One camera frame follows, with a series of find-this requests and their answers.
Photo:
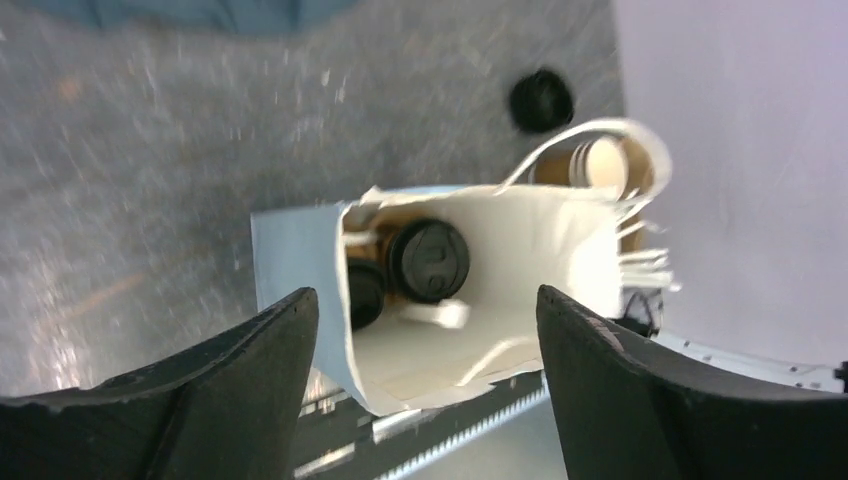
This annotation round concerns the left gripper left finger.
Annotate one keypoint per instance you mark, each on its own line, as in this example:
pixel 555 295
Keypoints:
pixel 225 408

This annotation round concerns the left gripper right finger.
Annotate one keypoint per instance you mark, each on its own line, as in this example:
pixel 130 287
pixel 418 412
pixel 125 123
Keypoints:
pixel 627 407

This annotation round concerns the light blue paper bag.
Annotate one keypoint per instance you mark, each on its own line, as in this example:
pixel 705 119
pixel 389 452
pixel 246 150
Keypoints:
pixel 521 238

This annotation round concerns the black plastic cup lid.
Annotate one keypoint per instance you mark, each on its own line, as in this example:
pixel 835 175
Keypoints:
pixel 427 260

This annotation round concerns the bundle of wrapped straws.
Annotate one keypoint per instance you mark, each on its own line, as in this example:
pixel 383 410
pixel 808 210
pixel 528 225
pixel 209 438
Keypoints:
pixel 641 267

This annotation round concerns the stack of paper cups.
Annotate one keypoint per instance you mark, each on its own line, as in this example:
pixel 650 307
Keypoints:
pixel 596 163

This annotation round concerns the brown pulp cup carrier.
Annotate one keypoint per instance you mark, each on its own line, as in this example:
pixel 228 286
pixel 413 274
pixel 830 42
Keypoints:
pixel 640 177

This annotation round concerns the stack of black lids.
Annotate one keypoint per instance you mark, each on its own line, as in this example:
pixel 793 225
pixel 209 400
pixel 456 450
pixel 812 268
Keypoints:
pixel 541 102

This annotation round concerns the blue-grey cloth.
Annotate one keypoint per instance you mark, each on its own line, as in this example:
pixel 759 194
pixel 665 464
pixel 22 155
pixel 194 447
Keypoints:
pixel 240 17

